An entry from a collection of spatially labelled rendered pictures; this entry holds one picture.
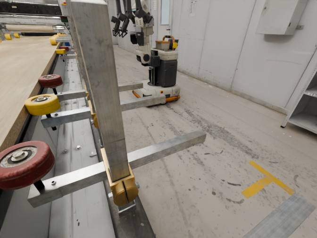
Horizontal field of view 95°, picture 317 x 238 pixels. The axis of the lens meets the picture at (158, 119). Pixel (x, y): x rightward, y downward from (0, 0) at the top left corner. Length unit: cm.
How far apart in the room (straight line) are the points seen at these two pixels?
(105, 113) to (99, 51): 8
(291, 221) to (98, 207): 46
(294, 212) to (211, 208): 96
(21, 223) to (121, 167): 24
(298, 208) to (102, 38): 39
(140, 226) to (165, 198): 85
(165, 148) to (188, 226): 86
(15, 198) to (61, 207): 18
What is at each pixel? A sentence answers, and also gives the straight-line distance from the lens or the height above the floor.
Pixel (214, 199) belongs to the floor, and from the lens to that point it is 132.
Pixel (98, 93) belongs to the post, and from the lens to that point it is 21.
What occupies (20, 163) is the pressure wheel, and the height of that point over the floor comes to 90.
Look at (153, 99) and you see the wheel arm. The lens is 60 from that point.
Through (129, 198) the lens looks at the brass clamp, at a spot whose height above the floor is 80.
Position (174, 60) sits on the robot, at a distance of 237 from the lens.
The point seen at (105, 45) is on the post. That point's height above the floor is 107.
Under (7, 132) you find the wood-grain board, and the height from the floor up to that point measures 90.
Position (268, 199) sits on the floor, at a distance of 151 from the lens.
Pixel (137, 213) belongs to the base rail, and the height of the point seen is 70.
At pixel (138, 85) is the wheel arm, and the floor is 82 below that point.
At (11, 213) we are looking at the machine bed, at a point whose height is 79.
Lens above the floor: 109
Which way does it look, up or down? 32 degrees down
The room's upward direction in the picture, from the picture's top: 1 degrees clockwise
